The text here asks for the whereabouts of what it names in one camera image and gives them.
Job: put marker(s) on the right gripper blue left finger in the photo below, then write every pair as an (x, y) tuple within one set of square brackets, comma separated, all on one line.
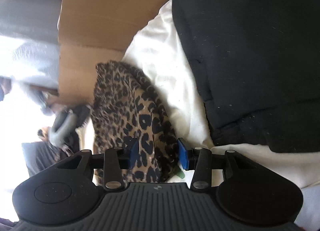
[(115, 160)]

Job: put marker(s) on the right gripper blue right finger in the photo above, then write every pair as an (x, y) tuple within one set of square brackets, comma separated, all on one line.
[(199, 160)]

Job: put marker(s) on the black cloth under pillow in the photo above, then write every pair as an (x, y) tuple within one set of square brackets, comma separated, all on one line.
[(82, 112)]

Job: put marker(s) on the grey wrapped mattress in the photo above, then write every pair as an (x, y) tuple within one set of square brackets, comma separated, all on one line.
[(30, 19)]

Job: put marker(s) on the grey neck pillow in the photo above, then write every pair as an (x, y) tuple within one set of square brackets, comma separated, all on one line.
[(63, 125)]

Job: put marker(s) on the black folded garment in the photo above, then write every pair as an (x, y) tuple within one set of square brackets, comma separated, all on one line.
[(256, 67)]

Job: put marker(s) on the dark grey pillow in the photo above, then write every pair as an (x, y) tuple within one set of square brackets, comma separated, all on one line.
[(41, 155)]

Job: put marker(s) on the brown cardboard sheet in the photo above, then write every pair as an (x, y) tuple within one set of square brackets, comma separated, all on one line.
[(92, 32)]

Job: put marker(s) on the leopard print shorts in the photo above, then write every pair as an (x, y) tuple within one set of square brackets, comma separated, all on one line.
[(127, 110)]

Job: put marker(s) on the cream bear print bedsheet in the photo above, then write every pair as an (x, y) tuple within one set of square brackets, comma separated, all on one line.
[(157, 50)]

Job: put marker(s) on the white pillow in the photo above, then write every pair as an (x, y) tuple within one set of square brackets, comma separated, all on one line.
[(30, 61)]

